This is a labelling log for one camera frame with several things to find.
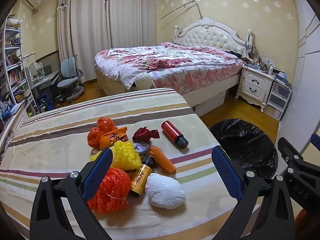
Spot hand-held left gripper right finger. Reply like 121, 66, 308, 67
211, 145, 295, 240

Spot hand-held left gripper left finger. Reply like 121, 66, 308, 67
31, 147, 118, 240

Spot orange foam net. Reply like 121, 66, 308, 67
87, 167, 132, 215

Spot black trash bin with liner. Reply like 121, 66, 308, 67
209, 118, 279, 179

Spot yellow foam net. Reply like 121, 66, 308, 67
90, 140, 143, 172

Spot orange plastic bag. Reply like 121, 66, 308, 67
87, 117, 129, 153

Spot gold bottle with black cap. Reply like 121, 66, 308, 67
130, 156, 156, 197

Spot lavender paper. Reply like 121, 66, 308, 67
134, 141, 152, 155

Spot dark red bag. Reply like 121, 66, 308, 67
132, 127, 160, 142

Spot white paper ball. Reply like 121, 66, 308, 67
145, 172, 186, 209

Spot orange tube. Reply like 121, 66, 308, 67
149, 145, 177, 173

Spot red bottle with black cap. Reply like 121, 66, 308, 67
161, 120, 189, 148

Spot clear plastic drawer unit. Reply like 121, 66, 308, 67
264, 80, 292, 120

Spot striped bed sheet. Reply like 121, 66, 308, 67
0, 87, 260, 240

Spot white wardrobe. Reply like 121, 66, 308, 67
277, 0, 320, 155

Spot white storage box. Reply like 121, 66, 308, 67
192, 91, 227, 117

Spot white nightstand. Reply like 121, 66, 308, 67
235, 64, 275, 112

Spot group of small bottles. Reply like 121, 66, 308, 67
246, 55, 275, 74

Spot blue storage crate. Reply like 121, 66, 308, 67
37, 94, 54, 112

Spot white volleyball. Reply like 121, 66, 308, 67
135, 73, 153, 90

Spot grey study desk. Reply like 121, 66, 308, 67
24, 65, 60, 113

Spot light blue desk chair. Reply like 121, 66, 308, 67
56, 57, 85, 103

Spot floral quilt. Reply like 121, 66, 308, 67
94, 42, 247, 92

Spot white bookshelf with books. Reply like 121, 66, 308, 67
0, 17, 34, 120

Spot white bed with tufted headboard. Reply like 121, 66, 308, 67
94, 17, 255, 115

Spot beige curtain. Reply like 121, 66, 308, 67
57, 0, 160, 85

